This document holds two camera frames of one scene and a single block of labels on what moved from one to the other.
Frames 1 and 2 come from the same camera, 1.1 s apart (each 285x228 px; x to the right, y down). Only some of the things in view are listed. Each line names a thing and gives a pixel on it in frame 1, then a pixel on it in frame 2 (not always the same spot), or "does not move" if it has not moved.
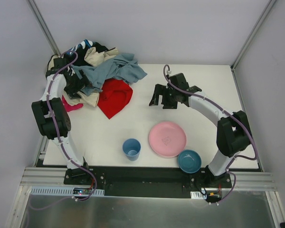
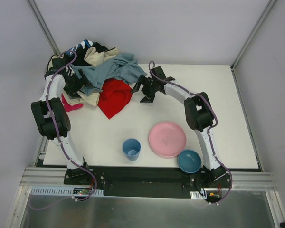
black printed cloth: [82, 48] does not move
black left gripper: [74, 80] does not move
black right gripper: [166, 94] -> [147, 85]
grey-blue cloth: [121, 67] does not move
